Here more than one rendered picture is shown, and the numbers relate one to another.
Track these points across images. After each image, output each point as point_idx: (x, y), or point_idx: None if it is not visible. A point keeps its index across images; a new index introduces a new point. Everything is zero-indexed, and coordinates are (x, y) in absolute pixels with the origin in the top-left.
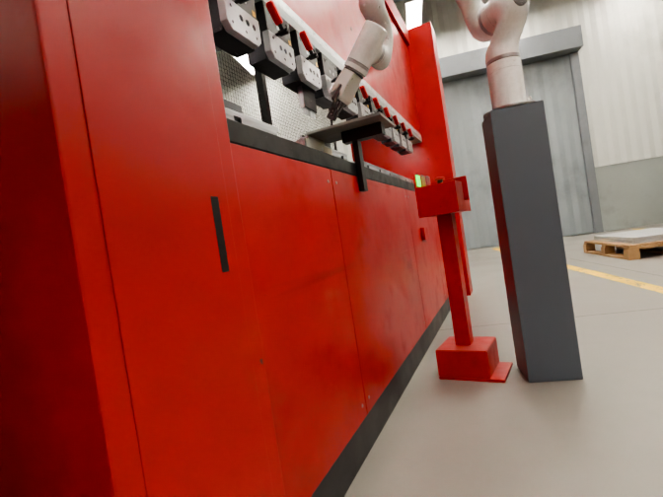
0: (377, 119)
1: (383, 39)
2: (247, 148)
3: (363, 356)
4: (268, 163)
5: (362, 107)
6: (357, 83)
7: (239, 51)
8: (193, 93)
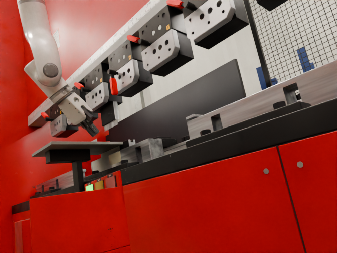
0: (43, 153)
1: (29, 74)
2: (22, 212)
3: None
4: (27, 215)
5: (191, 21)
6: (65, 106)
7: (70, 131)
8: None
